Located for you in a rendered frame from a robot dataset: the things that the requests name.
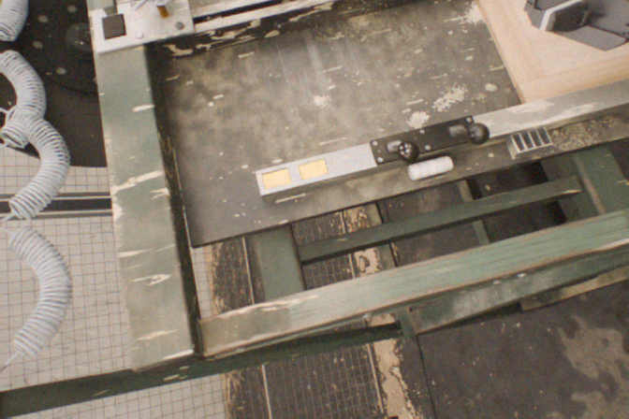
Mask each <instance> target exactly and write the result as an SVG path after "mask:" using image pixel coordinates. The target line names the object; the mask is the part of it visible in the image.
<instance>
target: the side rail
mask: <svg viewBox="0 0 629 419"><path fill-rule="evenodd" d="M627 251H629V208H626V209H619V210H614V211H611V212H607V213H602V214H599V215H594V217H591V218H587V219H582V220H578V221H574V222H571V223H567V224H559V225H556V226H552V227H548V229H543V230H539V231H536V232H532V233H528V234H523V235H519V236H515V237H512V238H505V239H500V241H498V240H496V242H493V243H489V244H485V245H480V246H476V247H474V248H469V249H465V250H461V251H456V252H453V253H450V254H446V255H442V256H438V257H433V258H431V259H427V260H422V261H418V262H415V263H411V264H407V265H403V266H399V267H395V268H391V269H388V270H384V271H380V272H375V273H372V274H369V275H364V276H360V277H356V278H352V280H349V281H345V282H337V283H334V284H330V285H326V286H322V287H317V288H314V289H310V290H306V292H302V293H298V294H294V295H290V296H283V297H279V298H275V299H271V300H268V302H264V303H259V304H255V305H252V306H247V307H244V308H240V309H236V310H232V311H228V312H225V313H221V314H217V315H213V316H209V317H206V318H201V319H198V320H197V322H198V323H199V324H200V330H201V336H202V341H203V348H204V353H203V355H204V356H209V355H212V354H213V356H214V358H216V359H220V358H224V357H227V356H231V355H232V354H238V353H242V352H246V351H250V350H254V349H257V348H261V347H266V345H270V344H273V343H277V342H281V341H285V340H292V339H295V338H300V337H303V335H307V334H312V333H315V332H318V331H323V330H327V329H331V328H334V327H338V326H342V325H346V324H350V323H353V322H357V321H361V320H365V319H369V318H373V317H376V316H381V315H384V314H388V313H392V312H393V311H398V310H403V309H407V308H411V307H415V306H418V305H422V304H427V303H430V302H433V301H438V300H442V298H445V297H450V296H456V295H460V294H464V293H468V292H473V291H476V290H479V289H484V288H488V287H492V286H493V285H495V284H499V283H504V282H510V281H514V280H518V279H523V278H526V277H530V276H534V275H538V274H541V272H546V271H550V270H553V269H557V268H561V267H569V266H572V265H576V264H580V263H585V262H589V261H592V259H596V258H600V257H605V256H608V255H612V254H616V253H622V252H627Z"/></svg>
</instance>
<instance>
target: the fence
mask: <svg viewBox="0 0 629 419"><path fill-rule="evenodd" d="M626 110H629V78H628V79H620V80H616V81H612V82H608V83H607V84H603V85H599V86H595V87H591V88H587V89H582V90H578V91H574V92H570V94H562V95H558V96H553V97H550V98H546V99H541V100H537V101H533V102H529V104H525V105H520V106H516V107H512V108H505V109H500V110H496V111H492V112H488V114H484V115H479V116H475V117H473V118H474V120H475V122H476V123H484V124H486V125H487V127H488V128H489V130H490V138H489V140H488V141H487V142H486V143H484V144H481V145H475V144H471V143H470V142H468V143H464V144H461V145H457V146H453V147H448V149H444V150H440V151H436V152H429V153H424V154H421V155H420V156H419V157H418V158H417V160H416V161H415V162H413V163H405V162H402V161H401V159H400V161H396V162H391V163H387V164H383V165H381V166H377V165H376V163H375V161H374V157H373V151H372V147H371V144H370V143H366V144H362V145H358V146H354V148H350V149H346V150H341V151H337V152H330V153H326V154H322V155H317V156H314V157H310V158H305V160H301V161H298V162H293V163H289V164H285V165H280V166H274V167H269V168H265V169H261V170H257V171H256V178H257V184H258V188H259V192H261V196H262V198H263V201H264V202H267V201H271V200H275V199H279V198H283V197H288V196H291V195H294V194H298V193H302V192H306V191H311V190H314V189H318V188H323V187H327V186H331V185H335V184H339V182H343V181H351V180H354V179H359V178H362V177H366V176H371V175H374V174H378V173H383V172H387V170H391V169H395V168H399V167H403V166H409V165H412V164H417V163H421V162H425V161H430V159H433V158H437V157H442V156H447V155H451V154H455V153H459V152H467V151H470V150H475V149H479V147H484V146H488V145H491V144H495V143H499V142H503V141H507V139H508V138H509V135H512V134H517V133H520V132H524V131H529V130H533V129H537V128H541V127H545V129H547V131H548V130H552V129H557V128H560V127H563V126H564V125H568V124H572V123H580V122H584V121H588V120H592V119H597V118H601V117H606V115H609V114H613V113H618V112H622V111H626ZM322 160H325V164H326V167H327V171H328V174H327V175H323V176H318V177H314V178H310V179H306V180H301V176H300V169H299V166H301V165H305V164H310V163H313V162H317V161H322ZM286 168H288V172H289V176H290V179H291V182H290V184H287V185H282V186H278V187H274V188H270V189H266V190H265V186H264V181H263V177H262V175H265V174H269V173H273V172H277V170H281V169H286Z"/></svg>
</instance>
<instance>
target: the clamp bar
mask: <svg viewBox="0 0 629 419"><path fill-rule="evenodd" d="M139 1H141V0H138V1H132V3H130V2H129V4H124V5H119V6H117V10H118V13H122V14H123V16H124V22H125V30H126V35H125V36H122V37H117V38H114V39H110V40H105V38H104V32H103V23H102V18H105V17H109V16H106V13H105V12H104V10H103V8H102V9H99V10H94V11H92V18H93V27H94V35H95V51H97V53H98V54H99V53H103V52H109V51H117V50H121V49H125V48H130V47H133V45H138V44H142V43H146V42H151V41H155V40H157V42H158V44H159V47H161V49H162V51H163V52H164V54H165V57H166V59H167V61H173V60H177V59H181V58H185V57H190V56H195V55H198V54H199V53H202V52H207V51H216V50H220V49H223V48H228V47H232V46H236V45H241V44H245V43H249V41H254V40H258V39H263V38H267V37H271V36H279V35H282V34H288V33H292V32H296V31H300V29H304V28H308V27H314V26H317V25H322V24H326V23H330V22H338V21H342V20H347V18H351V17H356V16H359V15H364V14H369V13H373V12H376V11H381V10H385V9H390V8H391V7H397V6H402V5H406V4H410V3H415V2H419V1H424V0H233V1H229V2H224V3H220V4H215V5H211V6H206V7H199V8H194V9H192V11H190V7H189V4H188V0H169V1H168V3H167V4H165V5H163V6H155V5H150V4H147V3H146V4H145V5H143V6H142V7H140V8H138V9H137V10H136V11H135V12H134V11H132V10H131V8H132V7H133V6H135V5H136V4H137V3H139ZM159 2H163V0H159Z"/></svg>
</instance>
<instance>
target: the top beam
mask: <svg viewBox="0 0 629 419"><path fill-rule="evenodd" d="M132 1H138V0H116V4H117V6H119V5H124V4H129V2H130V3H132ZM87 8H89V17H90V25H91V34H92V42H93V51H94V60H95V67H96V75H97V85H98V93H99V101H100V110H101V119H102V127H103V136H105V144H106V153H107V162H108V170H109V178H110V195H111V203H112V212H113V221H114V228H116V238H117V246H118V254H119V264H120V271H121V280H122V289H123V298H124V314H125V322H126V331H127V338H128V348H129V356H130V365H131V368H132V369H133V370H135V371H136V373H140V374H158V372H162V371H166V370H170V369H174V368H180V367H184V366H189V364H193V363H197V362H200V361H204V360H205V358H206V357H208V356H204V355H203V353H202V352H201V351H200V346H199V339H198V333H197V318H200V319H201V314H200V307H199V302H198V295H197V285H196V279H195V272H194V267H193V261H191V255H190V249H189V243H188V236H187V230H186V225H185V219H184V213H183V202H182V195H181V190H179V184H178V178H177V172H176V166H175V159H174V154H173V149H172V142H171V135H170V130H169V125H168V119H167V113H166V107H165V100H164V95H163V89H162V83H161V77H160V71H158V64H157V59H156V53H155V47H154V41H151V42H146V43H142V44H138V45H133V47H130V48H125V49H121V50H117V51H109V52H103V53H99V54H98V53H97V51H95V35H94V27H93V18H92V11H94V10H99V9H102V2H101V0H87Z"/></svg>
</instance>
